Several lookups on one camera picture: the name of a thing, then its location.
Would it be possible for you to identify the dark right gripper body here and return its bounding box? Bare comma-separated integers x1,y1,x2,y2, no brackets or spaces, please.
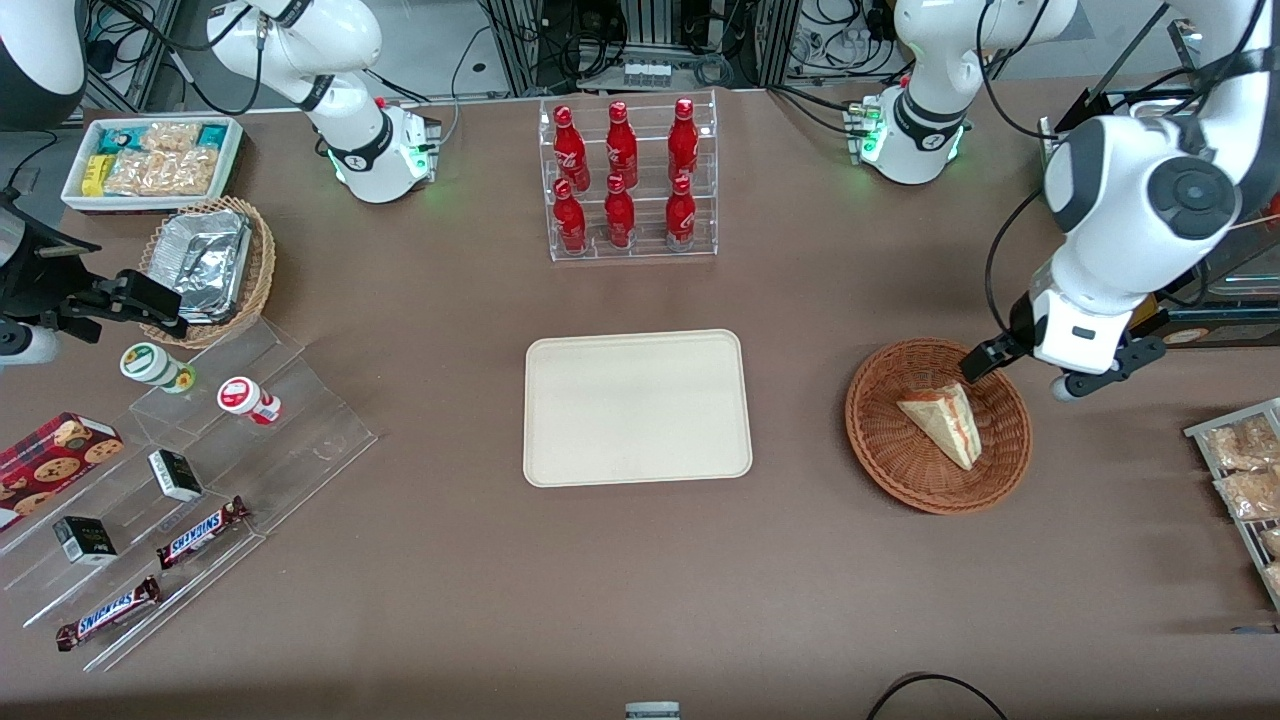
0,195,102,323

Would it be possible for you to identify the triangular sandwich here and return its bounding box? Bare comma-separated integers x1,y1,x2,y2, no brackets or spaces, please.
896,383,983,471

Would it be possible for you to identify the light wicker basket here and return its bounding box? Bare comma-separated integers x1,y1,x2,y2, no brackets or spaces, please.
138,196,277,350

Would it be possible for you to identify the brown wicker basket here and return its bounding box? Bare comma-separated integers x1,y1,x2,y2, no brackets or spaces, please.
845,338,1033,515

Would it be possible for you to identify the cream rectangular tray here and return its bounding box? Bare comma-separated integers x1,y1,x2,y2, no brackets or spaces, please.
523,330,753,488

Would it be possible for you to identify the green lid yogurt cup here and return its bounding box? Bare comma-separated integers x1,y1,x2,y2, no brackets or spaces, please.
120,342,197,394

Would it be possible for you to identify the aluminium foil container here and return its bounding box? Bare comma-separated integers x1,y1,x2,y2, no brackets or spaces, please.
175,209,252,313

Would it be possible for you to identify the clear rice cracker bag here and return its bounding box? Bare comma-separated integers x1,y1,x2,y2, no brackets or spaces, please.
105,150,187,198
175,147,222,197
140,122,202,154

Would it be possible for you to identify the red lid yogurt cup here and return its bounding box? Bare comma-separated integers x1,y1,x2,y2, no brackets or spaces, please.
217,376,282,426

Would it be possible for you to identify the white snack bin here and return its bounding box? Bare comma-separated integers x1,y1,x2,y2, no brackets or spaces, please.
62,117,244,216

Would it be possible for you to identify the black food warmer appliance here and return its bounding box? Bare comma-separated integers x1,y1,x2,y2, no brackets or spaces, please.
1038,0,1280,351

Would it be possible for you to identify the small black box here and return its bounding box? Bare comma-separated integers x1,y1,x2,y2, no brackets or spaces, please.
148,449,204,503
53,516,119,567

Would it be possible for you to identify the red cookie box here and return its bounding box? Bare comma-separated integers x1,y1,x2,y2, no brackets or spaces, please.
0,412,125,533

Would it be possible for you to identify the stainless steel pan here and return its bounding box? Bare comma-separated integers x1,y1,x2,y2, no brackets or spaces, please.
1205,225,1280,301

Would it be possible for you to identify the clear acrylic step display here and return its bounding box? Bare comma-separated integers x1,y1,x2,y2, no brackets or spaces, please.
0,315,379,673

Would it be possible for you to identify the Snickers chocolate bar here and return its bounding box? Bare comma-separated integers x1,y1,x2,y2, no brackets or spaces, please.
55,576,162,653
156,496,251,571

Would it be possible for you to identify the red cola bottle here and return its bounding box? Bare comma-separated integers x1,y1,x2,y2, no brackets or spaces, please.
605,101,639,189
668,97,700,186
665,175,698,251
553,105,591,193
604,173,637,249
553,178,588,254

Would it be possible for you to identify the clear acrylic bottle rack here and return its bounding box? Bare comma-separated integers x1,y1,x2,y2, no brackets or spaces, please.
538,90,719,263

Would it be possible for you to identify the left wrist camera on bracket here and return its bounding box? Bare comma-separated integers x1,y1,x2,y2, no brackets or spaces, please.
1050,338,1168,403

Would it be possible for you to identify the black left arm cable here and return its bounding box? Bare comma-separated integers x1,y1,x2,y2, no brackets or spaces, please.
984,190,1047,353

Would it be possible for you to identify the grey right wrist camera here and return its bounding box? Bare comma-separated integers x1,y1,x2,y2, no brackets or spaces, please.
0,318,101,367

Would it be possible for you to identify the black floor cable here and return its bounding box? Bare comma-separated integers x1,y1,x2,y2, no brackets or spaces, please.
865,672,1011,720

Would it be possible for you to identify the aluminium frame rack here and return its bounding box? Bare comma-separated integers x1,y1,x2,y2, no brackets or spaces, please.
480,0,801,98

